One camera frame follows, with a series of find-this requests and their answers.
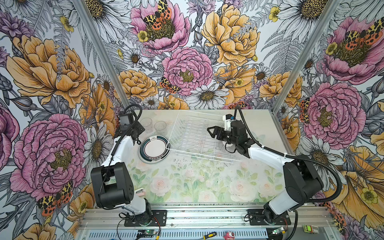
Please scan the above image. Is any small green display device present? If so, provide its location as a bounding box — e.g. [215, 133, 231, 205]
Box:
[303, 225, 320, 234]

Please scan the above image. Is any white wire dish rack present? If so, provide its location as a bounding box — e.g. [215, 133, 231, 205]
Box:
[169, 110, 245, 164]

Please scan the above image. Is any green rimmed plate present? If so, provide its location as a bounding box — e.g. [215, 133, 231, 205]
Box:
[139, 135, 171, 164]

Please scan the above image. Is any small pink white object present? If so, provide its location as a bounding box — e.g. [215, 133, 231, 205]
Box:
[135, 188, 146, 198]

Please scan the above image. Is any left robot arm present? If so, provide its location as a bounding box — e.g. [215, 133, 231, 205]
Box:
[91, 112, 153, 226]

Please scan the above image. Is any clear glass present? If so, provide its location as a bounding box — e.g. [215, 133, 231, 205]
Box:
[154, 121, 168, 136]
[140, 118, 154, 134]

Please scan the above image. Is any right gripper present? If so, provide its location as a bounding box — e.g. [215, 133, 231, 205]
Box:
[207, 125, 239, 145]

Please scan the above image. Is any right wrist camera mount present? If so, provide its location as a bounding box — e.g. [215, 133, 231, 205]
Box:
[223, 114, 234, 131]

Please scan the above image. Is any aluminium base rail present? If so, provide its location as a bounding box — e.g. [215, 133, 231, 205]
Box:
[80, 203, 335, 230]

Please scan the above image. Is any pink round object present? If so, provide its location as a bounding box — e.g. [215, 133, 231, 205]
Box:
[224, 231, 235, 240]

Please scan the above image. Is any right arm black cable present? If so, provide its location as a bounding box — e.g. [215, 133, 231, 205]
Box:
[234, 105, 343, 203]

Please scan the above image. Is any yellow handled screwdriver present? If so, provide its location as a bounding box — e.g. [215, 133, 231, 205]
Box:
[199, 232, 217, 240]

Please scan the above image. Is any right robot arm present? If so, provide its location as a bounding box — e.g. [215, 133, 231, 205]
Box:
[207, 120, 324, 224]

